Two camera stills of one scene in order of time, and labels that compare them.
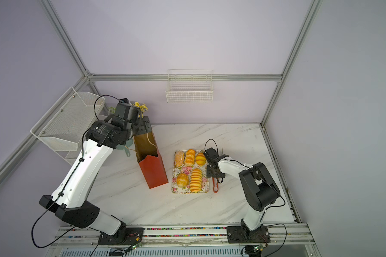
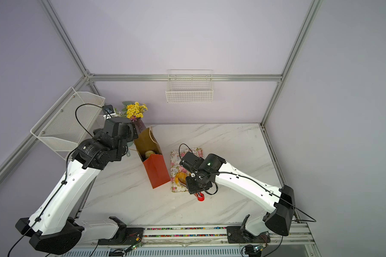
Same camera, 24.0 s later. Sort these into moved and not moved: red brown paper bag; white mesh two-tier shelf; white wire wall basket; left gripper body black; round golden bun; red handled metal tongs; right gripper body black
Moved: red handled metal tongs; left gripper body black; right gripper body black
Not moved: red brown paper bag; white wire wall basket; round golden bun; white mesh two-tier shelf
